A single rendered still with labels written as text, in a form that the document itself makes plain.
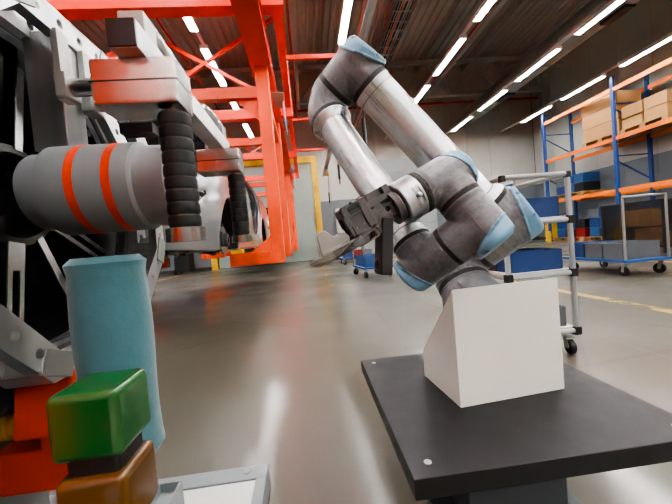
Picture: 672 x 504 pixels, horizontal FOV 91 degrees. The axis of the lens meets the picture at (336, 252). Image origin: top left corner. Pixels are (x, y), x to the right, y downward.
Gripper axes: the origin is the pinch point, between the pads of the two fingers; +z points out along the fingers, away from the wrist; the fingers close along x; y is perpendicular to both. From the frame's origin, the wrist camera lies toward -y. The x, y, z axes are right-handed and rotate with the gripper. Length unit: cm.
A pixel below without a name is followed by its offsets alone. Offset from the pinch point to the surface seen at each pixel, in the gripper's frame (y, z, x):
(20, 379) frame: 8.7, 40.5, 16.4
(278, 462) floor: -57, 42, -49
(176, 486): -32, 57, -23
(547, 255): -71, -119, -94
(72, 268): 16.7, 26.3, 20.6
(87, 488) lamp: 0.6, 20.9, 42.9
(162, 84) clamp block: 28.3, 6.4, 25.0
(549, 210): -50, -132, -93
